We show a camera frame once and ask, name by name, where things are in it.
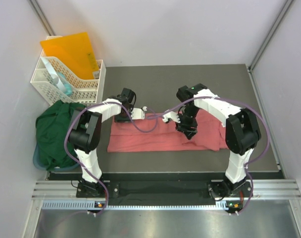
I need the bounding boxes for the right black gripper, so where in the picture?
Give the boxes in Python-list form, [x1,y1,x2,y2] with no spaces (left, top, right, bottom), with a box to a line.
[173,106,200,140]

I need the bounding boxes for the pink t shirt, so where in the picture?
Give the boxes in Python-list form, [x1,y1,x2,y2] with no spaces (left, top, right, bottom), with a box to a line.
[107,110,228,153]

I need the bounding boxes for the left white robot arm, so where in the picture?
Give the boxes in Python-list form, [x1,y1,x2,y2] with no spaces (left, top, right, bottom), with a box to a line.
[68,88,137,197]

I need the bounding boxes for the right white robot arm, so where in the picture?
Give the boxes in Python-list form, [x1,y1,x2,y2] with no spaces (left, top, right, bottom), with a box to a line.
[176,84,261,196]

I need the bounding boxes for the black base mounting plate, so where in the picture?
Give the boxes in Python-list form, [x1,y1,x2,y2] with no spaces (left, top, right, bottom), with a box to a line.
[75,180,255,199]

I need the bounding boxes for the green t shirt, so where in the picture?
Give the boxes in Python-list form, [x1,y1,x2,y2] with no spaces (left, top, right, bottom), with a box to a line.
[35,100,85,171]

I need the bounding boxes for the light blue items in organizer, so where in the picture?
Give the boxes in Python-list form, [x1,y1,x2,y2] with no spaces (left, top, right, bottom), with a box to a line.
[41,57,73,96]

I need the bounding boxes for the white perforated file organizer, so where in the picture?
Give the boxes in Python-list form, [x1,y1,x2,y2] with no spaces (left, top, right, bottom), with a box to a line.
[30,32,106,105]

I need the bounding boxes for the orange plastic folder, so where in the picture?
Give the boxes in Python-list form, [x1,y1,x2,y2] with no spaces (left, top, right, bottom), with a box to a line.
[40,32,100,80]

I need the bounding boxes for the teal plastic basin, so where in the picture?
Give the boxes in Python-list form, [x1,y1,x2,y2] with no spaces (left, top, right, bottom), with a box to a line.
[33,144,80,173]

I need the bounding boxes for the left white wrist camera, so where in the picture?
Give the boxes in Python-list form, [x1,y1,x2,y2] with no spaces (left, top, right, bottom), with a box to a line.
[131,106,148,120]

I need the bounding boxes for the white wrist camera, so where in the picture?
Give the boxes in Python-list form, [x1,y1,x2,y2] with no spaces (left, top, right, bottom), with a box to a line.
[131,106,148,120]
[162,111,181,123]

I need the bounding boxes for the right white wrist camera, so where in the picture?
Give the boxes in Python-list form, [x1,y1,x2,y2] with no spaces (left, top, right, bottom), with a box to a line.
[162,111,181,123]

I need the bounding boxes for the aluminium frame rail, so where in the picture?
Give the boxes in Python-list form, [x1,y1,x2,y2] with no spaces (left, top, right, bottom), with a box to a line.
[32,179,301,200]

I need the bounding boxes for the white slotted cable duct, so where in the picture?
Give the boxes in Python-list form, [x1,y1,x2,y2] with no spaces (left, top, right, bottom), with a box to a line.
[42,200,240,211]

